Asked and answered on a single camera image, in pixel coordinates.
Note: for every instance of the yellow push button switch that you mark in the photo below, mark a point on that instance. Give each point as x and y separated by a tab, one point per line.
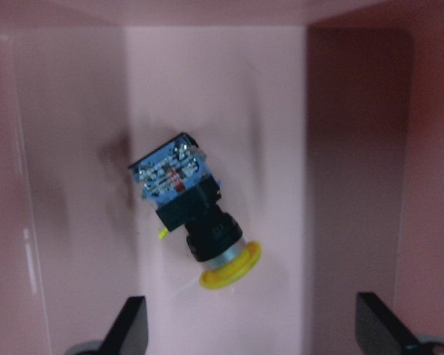
177	180

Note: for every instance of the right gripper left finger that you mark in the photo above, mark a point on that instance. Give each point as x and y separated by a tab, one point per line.
129	333

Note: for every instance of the pink plastic bin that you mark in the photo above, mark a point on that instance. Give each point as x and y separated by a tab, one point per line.
323	121

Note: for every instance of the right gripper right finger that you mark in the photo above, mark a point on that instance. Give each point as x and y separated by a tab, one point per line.
379	331

